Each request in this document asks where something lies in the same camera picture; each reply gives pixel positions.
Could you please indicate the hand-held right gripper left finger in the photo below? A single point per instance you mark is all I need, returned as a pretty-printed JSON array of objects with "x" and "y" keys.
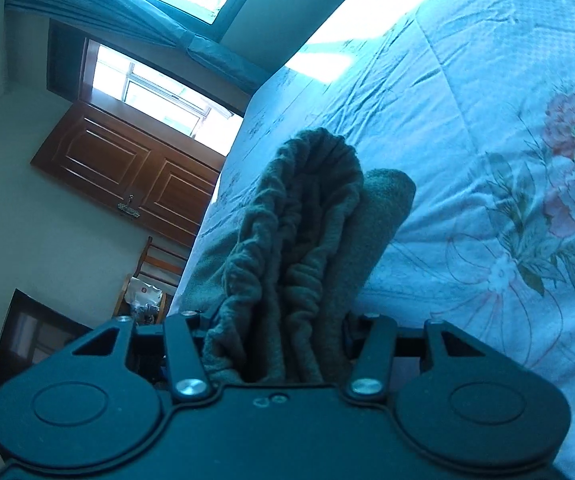
[{"x": 182, "y": 352}]

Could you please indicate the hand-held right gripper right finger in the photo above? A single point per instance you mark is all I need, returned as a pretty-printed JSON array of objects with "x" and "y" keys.
[{"x": 375, "y": 352}]

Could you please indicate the white plastic bag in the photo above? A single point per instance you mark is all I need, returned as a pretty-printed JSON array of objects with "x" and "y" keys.
[{"x": 143, "y": 296}]

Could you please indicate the wooden chair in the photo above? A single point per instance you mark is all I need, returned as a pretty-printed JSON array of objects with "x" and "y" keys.
[{"x": 160, "y": 262}]

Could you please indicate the dark framed screen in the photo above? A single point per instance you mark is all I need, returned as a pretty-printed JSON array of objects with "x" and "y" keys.
[{"x": 32, "y": 330}]

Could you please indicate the brown wooden door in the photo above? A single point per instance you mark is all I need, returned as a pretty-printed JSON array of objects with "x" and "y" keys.
[{"x": 127, "y": 165}]

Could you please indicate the bed with floral bedsheet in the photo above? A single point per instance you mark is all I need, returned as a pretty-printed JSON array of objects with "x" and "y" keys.
[{"x": 467, "y": 160}]

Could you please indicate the balcony window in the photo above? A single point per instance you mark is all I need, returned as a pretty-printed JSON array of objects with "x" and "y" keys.
[{"x": 162, "y": 95}]

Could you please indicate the teal curtain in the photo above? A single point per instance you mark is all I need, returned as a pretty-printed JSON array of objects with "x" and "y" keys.
[{"x": 132, "y": 15}]

